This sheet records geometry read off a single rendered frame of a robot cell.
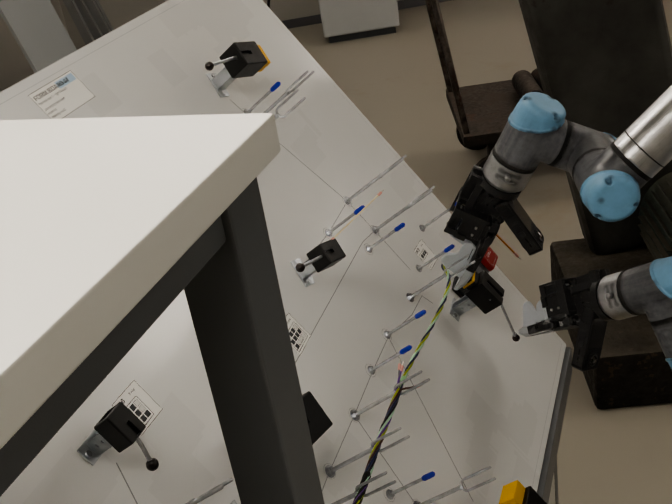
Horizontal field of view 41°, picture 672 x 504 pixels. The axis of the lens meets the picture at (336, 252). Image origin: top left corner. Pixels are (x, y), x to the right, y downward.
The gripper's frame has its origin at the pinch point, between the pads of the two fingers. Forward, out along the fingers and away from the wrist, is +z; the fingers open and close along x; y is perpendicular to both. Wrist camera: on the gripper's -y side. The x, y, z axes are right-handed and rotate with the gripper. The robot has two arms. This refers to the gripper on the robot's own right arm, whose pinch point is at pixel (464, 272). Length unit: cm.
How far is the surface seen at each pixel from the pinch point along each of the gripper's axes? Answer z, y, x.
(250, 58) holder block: -24, 47, 3
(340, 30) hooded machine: 234, 93, -569
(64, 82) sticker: -23, 65, 28
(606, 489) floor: 98, -80, -62
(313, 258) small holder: -9.3, 25.0, 24.7
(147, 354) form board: -10, 38, 55
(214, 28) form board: -19, 57, -11
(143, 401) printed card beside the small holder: -9, 36, 61
